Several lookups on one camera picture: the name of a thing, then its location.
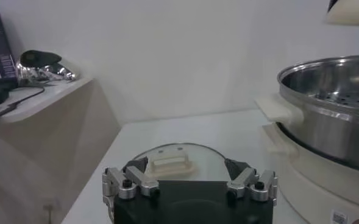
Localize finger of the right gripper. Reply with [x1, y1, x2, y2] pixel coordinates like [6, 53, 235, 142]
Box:
[327, 0, 340, 13]

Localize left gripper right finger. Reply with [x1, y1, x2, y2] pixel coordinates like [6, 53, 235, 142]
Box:
[224, 158, 278, 203]

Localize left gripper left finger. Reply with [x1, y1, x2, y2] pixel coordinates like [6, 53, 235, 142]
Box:
[102, 156, 160, 201]

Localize white steamed baozi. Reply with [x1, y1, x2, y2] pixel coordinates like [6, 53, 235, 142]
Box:
[325, 0, 359, 27]

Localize round glass pot lid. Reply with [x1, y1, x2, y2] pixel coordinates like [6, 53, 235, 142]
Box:
[130, 142, 229, 183]

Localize stainless steel steamer basket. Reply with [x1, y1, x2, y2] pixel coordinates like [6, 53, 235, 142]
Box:
[254, 54, 359, 174]

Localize cream electric pot base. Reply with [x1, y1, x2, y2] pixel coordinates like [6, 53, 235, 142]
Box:
[263, 121, 359, 224]

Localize white side table with mouse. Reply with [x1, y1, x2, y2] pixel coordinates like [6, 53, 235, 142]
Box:
[0, 77, 122, 224]

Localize shiny chrome rounded device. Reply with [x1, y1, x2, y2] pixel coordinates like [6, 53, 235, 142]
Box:
[15, 50, 78, 88]

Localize black usb hub cable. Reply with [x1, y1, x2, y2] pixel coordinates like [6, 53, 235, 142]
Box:
[14, 82, 55, 107]

